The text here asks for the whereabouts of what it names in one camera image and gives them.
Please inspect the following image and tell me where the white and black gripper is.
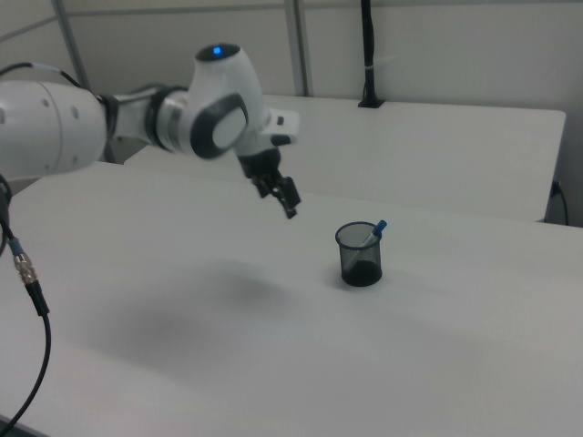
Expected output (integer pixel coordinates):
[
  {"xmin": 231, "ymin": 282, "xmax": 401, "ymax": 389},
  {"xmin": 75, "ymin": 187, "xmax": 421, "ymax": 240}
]
[{"xmin": 236, "ymin": 108, "xmax": 302, "ymax": 220}]

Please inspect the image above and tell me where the small blue object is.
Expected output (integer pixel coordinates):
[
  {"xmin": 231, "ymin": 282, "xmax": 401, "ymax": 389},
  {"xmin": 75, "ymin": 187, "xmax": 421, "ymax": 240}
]
[{"xmin": 359, "ymin": 219, "xmax": 389, "ymax": 249}]

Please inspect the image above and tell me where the black mesh pen cup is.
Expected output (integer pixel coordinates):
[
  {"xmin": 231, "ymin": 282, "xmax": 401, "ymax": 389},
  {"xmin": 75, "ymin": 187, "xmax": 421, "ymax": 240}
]
[{"xmin": 334, "ymin": 221, "xmax": 384, "ymax": 288}]

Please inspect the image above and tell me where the grey metal partition post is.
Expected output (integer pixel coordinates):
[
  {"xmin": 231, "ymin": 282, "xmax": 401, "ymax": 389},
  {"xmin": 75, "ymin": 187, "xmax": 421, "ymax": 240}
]
[
  {"xmin": 285, "ymin": 0, "xmax": 316, "ymax": 97},
  {"xmin": 50, "ymin": 0, "xmax": 93, "ymax": 92}
]

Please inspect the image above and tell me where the black camera pole with zip tie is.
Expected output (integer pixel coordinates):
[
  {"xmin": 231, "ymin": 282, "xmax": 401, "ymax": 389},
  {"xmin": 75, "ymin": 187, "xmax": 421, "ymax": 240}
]
[{"xmin": 357, "ymin": 0, "xmax": 386, "ymax": 109}]

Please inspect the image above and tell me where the black cable along robot arm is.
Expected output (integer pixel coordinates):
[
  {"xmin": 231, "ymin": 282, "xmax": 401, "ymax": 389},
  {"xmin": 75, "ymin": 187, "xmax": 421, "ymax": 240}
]
[{"xmin": 0, "ymin": 61, "xmax": 86, "ymax": 87}]

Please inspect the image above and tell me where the black cable with silver connector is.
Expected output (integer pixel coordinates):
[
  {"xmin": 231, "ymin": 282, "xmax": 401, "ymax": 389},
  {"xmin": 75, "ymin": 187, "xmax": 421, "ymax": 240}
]
[{"xmin": 0, "ymin": 172, "xmax": 52, "ymax": 429}]

